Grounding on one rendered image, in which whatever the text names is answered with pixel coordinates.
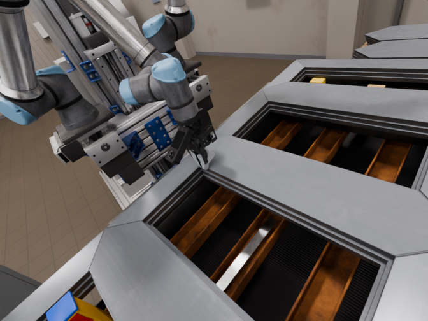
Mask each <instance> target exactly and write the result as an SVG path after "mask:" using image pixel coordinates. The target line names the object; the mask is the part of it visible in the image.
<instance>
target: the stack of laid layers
mask: <svg viewBox="0 0 428 321"><path fill-rule="evenodd" d="M306 77H308V78H333V79H347V80H373V81H386V82H412V83H428V69H385V68H313V67H304V68H303V69H302V70H301V71H300V72H299V73H298V74H296V75H295V77H293V79H291V81H290V82H302V81H303V80H304V79H305V78H306ZM270 113H279V114H283V115H290V116H294V117H301V118H308V119H312V120H319V121H323V122H330V123H334V124H341V125H348V126H352V127H359V128H363V129H371V130H374V131H381V132H388V133H392V134H400V135H403V136H411V137H415V138H422V139H428V123H426V122H417V121H412V120H403V119H398V118H388V117H380V116H374V115H366V114H360V113H352V112H346V111H338V110H328V109H323V108H314V107H309V106H300V105H295V104H286V103H277V102H272V101H268V102H267V103H266V104H265V105H264V106H263V107H262V108H261V109H260V110H259V111H258V112H257V113H256V114H255V115H254V116H253V117H251V118H250V119H249V120H248V121H247V122H246V123H245V124H244V125H243V126H242V127H241V128H240V129H238V130H237V131H236V132H235V133H234V134H233V136H235V137H237V138H241V139H245V138H246V137H247V136H248V135H249V134H250V133H251V132H252V131H253V130H254V129H255V128H256V127H257V126H258V125H259V124H260V123H261V122H262V121H263V120H264V119H265V118H266V117H267V116H268V115H269V114H270ZM427 170H428V146H427V149H426V151H425V154H424V157H423V159H422V161H421V164H420V167H419V169H418V172H417V175H416V177H415V179H414V182H413V185H412V186H411V189H415V190H418V191H419V192H420V193H421V194H422V195H423V196H424V197H425V198H426V199H427V200H428V198H427V197H426V196H425V195H424V194H423V193H422V192H421V191H420V189H421V186H422V184H423V181H424V178H425V175H426V172H427ZM204 178H205V179H207V180H209V181H211V182H213V183H216V184H217V185H219V186H221V187H223V188H225V189H227V190H229V191H231V192H233V193H235V194H237V195H239V196H241V197H242V198H244V199H246V200H248V201H250V202H252V203H254V204H256V205H258V206H260V207H262V208H264V209H265V210H268V211H270V212H271V213H274V214H275V215H278V216H279V217H282V218H284V219H285V220H287V221H289V222H291V223H293V224H295V225H297V226H299V227H301V228H303V229H305V230H307V231H308V232H310V233H312V234H314V235H316V236H318V237H320V238H322V239H324V240H326V241H328V242H330V243H332V244H333V245H336V246H338V247H340V248H342V249H344V250H346V251H347V252H350V253H351V254H353V255H355V256H357V257H359V258H361V259H363V260H365V261H367V262H369V263H371V264H373V265H374V266H376V267H378V268H379V270H378V273H377V275H376V278H375V280H374V283H373V286H372V288H371V291H370V293H369V296H368V298H367V301H366V303H365V306H364V309H363V311H362V314H361V316H360V319H359V321H372V320H373V317H374V314H375V311H376V309H377V306H378V303H379V301H380V298H381V295H382V292H383V290H384V287H385V284H386V282H387V278H388V277H389V273H390V270H391V268H392V265H393V263H394V259H395V258H396V257H403V256H408V255H416V254H421V253H428V251H424V252H416V253H408V254H403V255H395V256H394V255H391V254H389V253H387V252H385V251H383V250H380V249H379V248H377V247H375V246H372V245H370V244H368V243H366V242H364V241H361V240H359V239H357V238H355V237H353V236H351V235H349V234H347V233H345V232H342V231H340V230H338V229H336V228H333V227H331V226H329V225H327V224H325V223H323V222H321V221H319V220H317V219H315V218H312V217H310V216H308V215H306V214H304V213H301V212H300V211H297V210H295V209H293V208H291V207H289V206H287V205H284V204H282V203H280V202H278V201H275V200H274V199H271V198H270V197H268V196H265V195H263V194H261V193H259V192H256V191H254V190H252V189H250V188H248V187H246V186H244V185H242V184H240V183H238V182H235V181H233V180H231V179H229V178H226V177H224V176H222V175H220V174H218V173H216V172H214V171H212V170H210V169H207V170H204V169H202V168H201V167H200V166H199V167H198V168H197V169H196V170H195V171H194V172H193V173H192V174H191V175H190V176H189V177H188V178H187V179H186V180H185V181H184V182H183V183H182V184H180V185H179V186H178V187H177V188H176V189H175V190H174V191H173V192H172V193H171V194H170V195H168V196H167V198H165V200H163V202H161V203H160V205H158V206H157V207H156V208H155V209H154V210H153V211H152V212H151V213H150V214H149V215H148V216H147V217H145V218H144V219H143V220H142V222H144V223H145V224H146V225H147V226H148V227H149V228H150V229H151V230H152V231H153V232H154V233H155V234H156V235H157V236H158V237H159V238H160V239H161V240H162V241H163V242H164V243H165V244H167V246H168V247H170V249H172V251H174V253H175V254H177V256H179V258H181V260H182V261H184V263H186V265H188V267H190V268H191V269H192V270H193V271H194V272H195V273H196V274H197V275H198V276H199V277H200V278H201V279H202V280H203V281H204V282H205V283H206V284H207V285H208V286H209V287H210V288H211V289H213V290H214V291H215V292H216V293H217V294H218V295H219V296H220V297H221V298H222V299H223V300H224V301H225V302H226V303H227V304H228V305H229V306H230V307H231V308H232V309H233V310H234V311H235V312H236V313H237V314H238V315H239V316H240V317H241V318H242V319H243V320H244V321H255V320H254V319H252V318H251V317H250V316H249V315H248V314H247V313H246V312H245V311H244V310H243V309H241V308H240V307H239V306H238V305H237V304H236V303H235V302H234V301H233V300H232V299H231V298H230V297H229V296H228V295H227V294H226V293H225V292H224V291H223V290H221V289H220V288H219V287H218V286H217V285H216V284H215V283H214V282H213V281H211V280H210V279H209V278H208V277H207V276H206V275H205V274H204V273H203V272H202V271H201V270H200V269H199V268H198V267H197V266H196V265H195V264H194V263H193V262H191V261H190V260H189V259H188V258H187V257H186V256H185V255H184V254H183V253H182V252H181V251H179V249H177V247H175V246H174V244H172V243H171V242H170V241H169V240H168V239H167V238H166V237H165V236H164V235H163V234H162V233H160V232H159V231H158V230H157V229H156V228H155V227H156V226H157V225H158V224H159V223H160V222H161V221H162V220H163V219H164V218H165V217H166V216H167V215H168V214H169V213H170V212H171V211H172V210H173V209H174V208H175V207H176V206H177V205H178V204H179V203H180V202H181V201H182V200H183V199H184V198H185V197H186V196H187V195H188V194H189V193H190V192H191V191H192V190H193V189H194V188H195V187H196V186H197V185H198V184H199V183H200V182H201V181H202V180H203V179H204ZM94 287H96V288H97V289H98V291H99V293H100V295H101V297H102V299H103V301H104V303H105V305H106V307H107V309H108V311H109V312H110V315H111V316H112V318H113V320H114V321H116V320H115V318H114V316H113V314H112V312H111V311H110V309H109V307H108V305H107V303H106V301H105V300H104V297H103V295H102V293H101V292H100V290H99V288H98V286H97V284H96V282H95V281H94V279H93V277H92V275H91V273H90V271H89V272H87V273H86V274H85V275H84V276H83V277H82V278H81V279H80V280H79V281H78V282H77V283H76V284H74V285H73V286H72V287H71V288H70V289H69V290H68V291H67V292H66V293H68V292H69V291H71V292H72V295H73V296H74V297H77V298H79V299H81V300H82V299H83V298H84V297H85V296H86V295H87V294H88V293H89V292H90V291H91V290H92V289H93V288H94ZM64 295H65V294H64ZM64 295H63V296H64ZM63 296H62V297H63ZM62 297H61V298H62ZM61 298H60V299H61ZM60 299H59V300H60ZM59 300H58V301H59ZM58 301H57V302H58ZM57 302H56V303H57ZM56 303H55V304H56ZM52 306H53V305H52ZM52 306H51V307H52ZM51 307H50V308H51ZM50 308H49V309H50ZM49 309H48V310H49ZM48 310H47V311H48ZM47 311H46V312H47ZM46 312H45V313H44V314H43V315H42V316H41V317H39V319H37V321H48V320H47V317H46Z"/></svg>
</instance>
